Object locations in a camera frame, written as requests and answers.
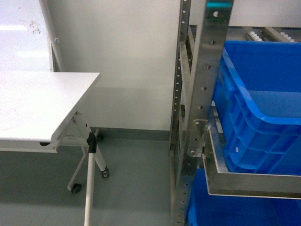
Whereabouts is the blue plastic crate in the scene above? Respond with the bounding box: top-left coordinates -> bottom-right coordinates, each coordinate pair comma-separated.
188,169 -> 301,226
213,41 -> 301,175

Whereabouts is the lower blue plastic crate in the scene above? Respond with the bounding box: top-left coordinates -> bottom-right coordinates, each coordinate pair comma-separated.
188,169 -> 301,226

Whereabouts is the white folding table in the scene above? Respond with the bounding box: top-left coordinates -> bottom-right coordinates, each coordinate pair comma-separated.
0,71 -> 109,226

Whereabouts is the white curved whiteboard panel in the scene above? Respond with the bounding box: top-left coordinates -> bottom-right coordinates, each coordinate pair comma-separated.
0,0 -> 65,72

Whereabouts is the stainless steel rack frame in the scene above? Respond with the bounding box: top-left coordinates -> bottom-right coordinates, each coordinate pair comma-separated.
170,0 -> 301,226

